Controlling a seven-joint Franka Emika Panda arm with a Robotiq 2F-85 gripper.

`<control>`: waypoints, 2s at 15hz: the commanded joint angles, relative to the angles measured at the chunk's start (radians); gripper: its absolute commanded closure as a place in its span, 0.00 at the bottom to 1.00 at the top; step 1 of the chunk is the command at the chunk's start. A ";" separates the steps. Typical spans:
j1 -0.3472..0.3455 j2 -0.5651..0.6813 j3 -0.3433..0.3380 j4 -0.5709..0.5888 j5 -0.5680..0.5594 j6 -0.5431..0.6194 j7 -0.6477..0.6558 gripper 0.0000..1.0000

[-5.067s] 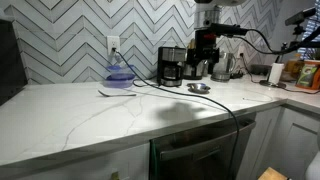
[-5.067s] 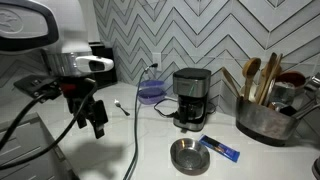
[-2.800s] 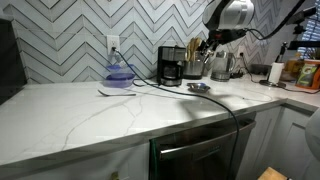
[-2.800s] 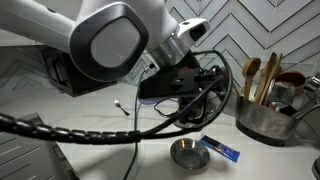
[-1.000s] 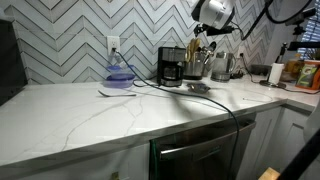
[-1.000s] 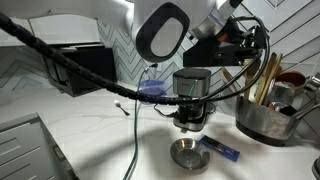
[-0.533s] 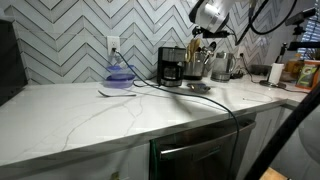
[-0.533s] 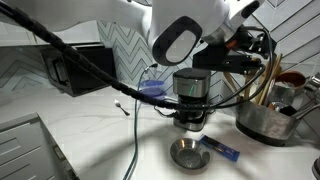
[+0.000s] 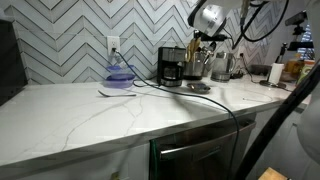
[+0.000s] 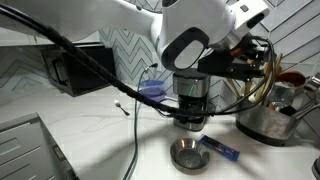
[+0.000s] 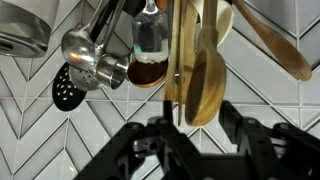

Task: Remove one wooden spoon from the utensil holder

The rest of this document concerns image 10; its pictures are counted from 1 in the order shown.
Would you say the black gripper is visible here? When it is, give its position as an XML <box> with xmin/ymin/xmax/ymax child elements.
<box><xmin>238</xmin><ymin>34</ymin><xmax>273</xmax><ymax>72</ymax></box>

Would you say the long-handled wooden spoon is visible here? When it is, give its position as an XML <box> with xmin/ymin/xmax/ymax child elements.
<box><xmin>268</xmin><ymin>63</ymin><xmax>284</xmax><ymax>98</ymax></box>

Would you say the slotted wooden spoon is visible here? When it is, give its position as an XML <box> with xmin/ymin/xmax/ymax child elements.
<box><xmin>242</xmin><ymin>81</ymin><xmax>255</xmax><ymax>102</ymax></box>

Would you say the shiny steel utensil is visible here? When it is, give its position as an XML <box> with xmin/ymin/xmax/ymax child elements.
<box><xmin>303</xmin><ymin>73</ymin><xmax>320</xmax><ymax>94</ymax></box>

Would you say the steel utensil holder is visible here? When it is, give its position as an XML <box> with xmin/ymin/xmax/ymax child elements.
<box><xmin>235</xmin><ymin>96</ymin><xmax>302</xmax><ymax>147</ymax></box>

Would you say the flat wooden spatula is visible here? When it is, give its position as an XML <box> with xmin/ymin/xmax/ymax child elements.
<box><xmin>256</xmin><ymin>59</ymin><xmax>273</xmax><ymax>103</ymax></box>

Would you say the dark red ladle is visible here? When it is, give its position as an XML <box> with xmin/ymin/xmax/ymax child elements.
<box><xmin>278</xmin><ymin>70</ymin><xmax>307</xmax><ymax>93</ymax></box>

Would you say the cream round cup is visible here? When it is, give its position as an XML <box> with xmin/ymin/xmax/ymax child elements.
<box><xmin>248</xmin><ymin>84</ymin><xmax>268</xmax><ymax>103</ymax></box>

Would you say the shiny steel measuring cup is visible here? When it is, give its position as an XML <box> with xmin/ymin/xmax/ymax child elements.
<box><xmin>268</xmin><ymin>81</ymin><xmax>297</xmax><ymax>107</ymax></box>

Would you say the black steel coffee maker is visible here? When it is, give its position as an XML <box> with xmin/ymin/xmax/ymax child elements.
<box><xmin>172</xmin><ymin>68</ymin><xmax>212</xmax><ymax>132</ymax></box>

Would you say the blue snack bar wrapper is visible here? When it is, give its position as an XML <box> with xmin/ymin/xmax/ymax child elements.
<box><xmin>198</xmin><ymin>133</ymin><xmax>241</xmax><ymax>164</ymax></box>

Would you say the small purple-lidded plastic container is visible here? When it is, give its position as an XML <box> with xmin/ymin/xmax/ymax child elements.
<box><xmin>139</xmin><ymin>79</ymin><xmax>166</xmax><ymax>90</ymax></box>

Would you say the large purple-lidded plastic container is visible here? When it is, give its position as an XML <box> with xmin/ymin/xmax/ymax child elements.
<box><xmin>137</xmin><ymin>87</ymin><xmax>167</xmax><ymax>106</ymax></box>

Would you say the steel bowl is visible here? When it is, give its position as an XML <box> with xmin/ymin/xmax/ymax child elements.
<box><xmin>169</xmin><ymin>137</ymin><xmax>212</xmax><ymax>176</ymax></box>

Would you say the dark round object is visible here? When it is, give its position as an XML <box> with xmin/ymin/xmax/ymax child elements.
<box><xmin>311</xmin><ymin>156</ymin><xmax>320</xmax><ymax>180</ymax></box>

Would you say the black toaster oven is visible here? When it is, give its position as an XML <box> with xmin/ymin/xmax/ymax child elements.
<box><xmin>39</xmin><ymin>44</ymin><xmax>118</xmax><ymax>98</ymax></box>

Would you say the white upper cabinet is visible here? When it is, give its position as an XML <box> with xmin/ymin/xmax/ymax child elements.
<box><xmin>0</xmin><ymin>26</ymin><xmax>102</xmax><ymax>47</ymax></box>

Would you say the grey panelled cabinet front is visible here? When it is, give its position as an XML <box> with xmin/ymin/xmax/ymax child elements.
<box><xmin>0</xmin><ymin>112</ymin><xmax>80</xmax><ymax>180</ymax></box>

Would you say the white wall outlet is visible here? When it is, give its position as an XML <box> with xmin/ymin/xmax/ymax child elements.
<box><xmin>151</xmin><ymin>51</ymin><xmax>160</xmax><ymax>72</ymax></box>

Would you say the dark green power cable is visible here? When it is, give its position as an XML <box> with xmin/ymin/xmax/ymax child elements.
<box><xmin>122</xmin><ymin>62</ymin><xmax>160</xmax><ymax>180</ymax></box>

